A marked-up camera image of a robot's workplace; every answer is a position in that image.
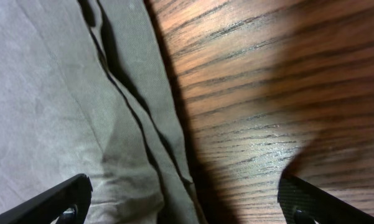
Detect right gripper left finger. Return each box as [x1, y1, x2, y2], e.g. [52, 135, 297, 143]
[0, 174, 93, 224]

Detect grey shorts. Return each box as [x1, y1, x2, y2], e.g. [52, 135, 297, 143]
[0, 0, 206, 224]

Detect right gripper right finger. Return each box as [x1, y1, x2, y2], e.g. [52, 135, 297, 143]
[278, 175, 374, 224]

